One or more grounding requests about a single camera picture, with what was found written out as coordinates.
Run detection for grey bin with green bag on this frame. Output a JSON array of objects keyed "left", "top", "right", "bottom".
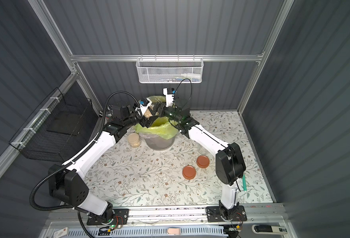
[{"left": 134, "top": 96, "right": 178, "bottom": 150}]

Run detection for black corrugated cable conduit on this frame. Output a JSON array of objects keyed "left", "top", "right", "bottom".
[{"left": 29, "top": 90, "right": 140, "bottom": 212}]

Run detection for green pen on table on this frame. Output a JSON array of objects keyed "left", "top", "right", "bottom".
[{"left": 242, "top": 174, "right": 247, "bottom": 191}]

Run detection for white wire wall basket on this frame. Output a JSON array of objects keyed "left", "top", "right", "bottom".
[{"left": 136, "top": 59, "right": 204, "bottom": 84}]

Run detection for white tube in basket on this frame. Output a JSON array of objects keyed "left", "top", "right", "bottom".
[{"left": 180, "top": 73, "right": 202, "bottom": 80}]

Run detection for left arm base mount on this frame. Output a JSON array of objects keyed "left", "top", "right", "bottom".
[{"left": 87, "top": 209, "right": 130, "bottom": 226}]

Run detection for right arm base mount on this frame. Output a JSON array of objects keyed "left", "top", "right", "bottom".
[{"left": 205, "top": 205, "right": 247, "bottom": 223}]

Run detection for oatmeal jar with terracotta lid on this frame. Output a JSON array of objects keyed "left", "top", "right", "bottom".
[{"left": 197, "top": 144, "right": 209, "bottom": 157}]

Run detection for oatmeal jar with beige lid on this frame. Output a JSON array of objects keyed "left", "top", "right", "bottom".
[{"left": 127, "top": 133, "right": 141, "bottom": 148}]

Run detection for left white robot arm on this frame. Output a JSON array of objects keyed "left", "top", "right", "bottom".
[{"left": 42, "top": 99, "right": 159, "bottom": 221}]

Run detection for black wire side basket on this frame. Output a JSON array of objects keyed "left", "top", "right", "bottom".
[{"left": 9, "top": 93, "right": 98, "bottom": 163}]

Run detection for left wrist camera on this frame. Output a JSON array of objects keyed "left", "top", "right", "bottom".
[{"left": 138, "top": 98, "right": 152, "bottom": 116}]

